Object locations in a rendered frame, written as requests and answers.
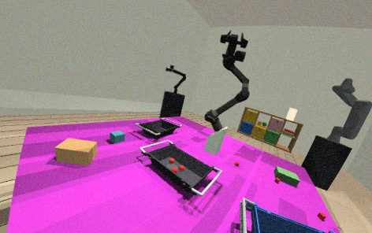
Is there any light green rectangular block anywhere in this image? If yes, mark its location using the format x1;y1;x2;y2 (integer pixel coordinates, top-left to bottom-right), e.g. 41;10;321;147
273;166;300;187

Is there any tan box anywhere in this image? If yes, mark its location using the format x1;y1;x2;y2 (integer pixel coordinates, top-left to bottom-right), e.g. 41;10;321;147
55;138;98;166

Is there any small teal block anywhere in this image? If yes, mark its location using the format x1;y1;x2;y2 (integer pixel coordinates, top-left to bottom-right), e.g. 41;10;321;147
110;131;125;144

